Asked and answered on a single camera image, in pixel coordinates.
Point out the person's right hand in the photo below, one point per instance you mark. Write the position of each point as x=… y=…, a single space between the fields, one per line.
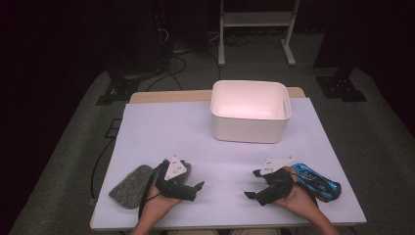
x=298 y=199

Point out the person's left hand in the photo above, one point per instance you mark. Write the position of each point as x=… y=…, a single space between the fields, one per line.
x=158 y=205

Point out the white plastic bin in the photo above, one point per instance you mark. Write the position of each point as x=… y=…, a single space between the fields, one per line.
x=249 y=111

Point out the grey fluffy cloth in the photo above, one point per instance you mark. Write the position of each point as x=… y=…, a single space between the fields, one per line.
x=132 y=187

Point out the black stand base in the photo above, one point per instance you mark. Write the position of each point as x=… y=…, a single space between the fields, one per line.
x=119 y=89
x=341 y=88

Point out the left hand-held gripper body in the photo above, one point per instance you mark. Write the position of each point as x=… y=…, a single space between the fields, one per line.
x=174 y=171

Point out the white metal stand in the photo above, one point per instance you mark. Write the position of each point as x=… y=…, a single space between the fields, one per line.
x=256 y=19

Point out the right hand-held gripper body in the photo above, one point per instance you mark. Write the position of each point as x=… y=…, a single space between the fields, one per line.
x=277 y=186

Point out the blue toy car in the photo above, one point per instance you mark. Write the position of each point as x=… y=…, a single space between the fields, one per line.
x=318 y=184

